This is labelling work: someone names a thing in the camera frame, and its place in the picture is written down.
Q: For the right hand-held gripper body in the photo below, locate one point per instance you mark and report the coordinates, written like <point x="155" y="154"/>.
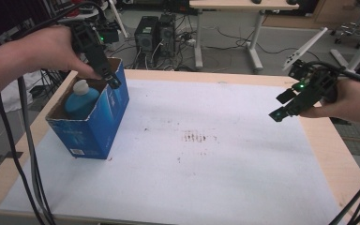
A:
<point x="315" y="84"/>

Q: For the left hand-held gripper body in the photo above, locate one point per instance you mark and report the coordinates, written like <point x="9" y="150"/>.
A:
<point x="90" y="43"/>

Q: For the blue bottle with white cap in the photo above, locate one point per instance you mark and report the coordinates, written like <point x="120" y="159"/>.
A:
<point x="79" y="101"/>

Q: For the blue cardboard box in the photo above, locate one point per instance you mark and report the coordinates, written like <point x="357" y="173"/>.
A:
<point x="97" y="131"/>

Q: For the person's left hand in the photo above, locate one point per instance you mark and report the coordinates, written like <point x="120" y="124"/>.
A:
<point x="53" y="50"/>

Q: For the person's right hand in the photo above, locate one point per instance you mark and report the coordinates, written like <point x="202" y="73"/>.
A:
<point x="353" y="100"/>

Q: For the black computer tower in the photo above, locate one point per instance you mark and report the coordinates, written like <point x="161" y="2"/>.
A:
<point x="166" y="36"/>
<point x="146" y="34"/>

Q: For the wheeled chair base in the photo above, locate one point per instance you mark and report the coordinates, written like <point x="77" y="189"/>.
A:
<point x="348" y="28"/>

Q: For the white cloth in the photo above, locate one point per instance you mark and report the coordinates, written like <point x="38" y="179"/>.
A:
<point x="9" y="100"/>

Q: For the wooden desk with white legs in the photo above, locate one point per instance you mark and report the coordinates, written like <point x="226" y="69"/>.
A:
<point x="243" y="3"/>

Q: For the white foam mat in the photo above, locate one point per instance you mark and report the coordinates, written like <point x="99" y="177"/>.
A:
<point x="168" y="187"/>

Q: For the black tape strip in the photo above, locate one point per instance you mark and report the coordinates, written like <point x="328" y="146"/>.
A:
<point x="10" y="156"/>

